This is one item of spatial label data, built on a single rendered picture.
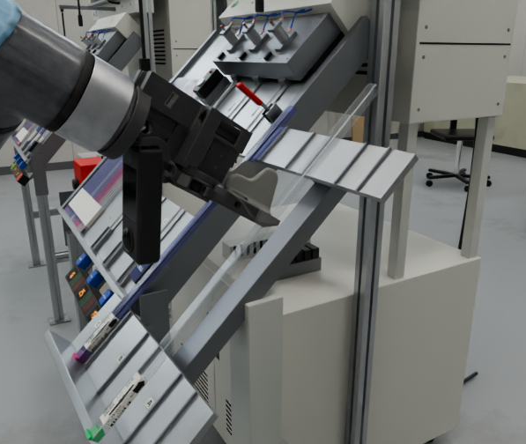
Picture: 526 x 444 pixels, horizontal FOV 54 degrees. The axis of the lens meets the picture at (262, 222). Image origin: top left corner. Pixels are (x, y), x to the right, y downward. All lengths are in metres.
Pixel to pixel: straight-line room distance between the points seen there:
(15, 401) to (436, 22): 1.75
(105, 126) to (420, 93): 0.86
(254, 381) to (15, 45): 0.55
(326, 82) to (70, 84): 0.66
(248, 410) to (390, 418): 0.76
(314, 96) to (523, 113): 5.76
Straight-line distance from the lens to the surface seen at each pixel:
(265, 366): 0.78
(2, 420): 2.00
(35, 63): 0.43
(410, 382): 1.50
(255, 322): 0.74
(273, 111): 1.00
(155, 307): 0.91
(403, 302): 1.34
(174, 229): 1.00
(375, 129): 1.07
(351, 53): 1.06
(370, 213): 1.11
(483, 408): 2.00
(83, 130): 0.45
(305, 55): 1.04
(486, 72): 1.36
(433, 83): 1.22
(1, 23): 0.43
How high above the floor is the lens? 1.15
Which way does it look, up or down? 18 degrees down
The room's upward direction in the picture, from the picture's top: straight up
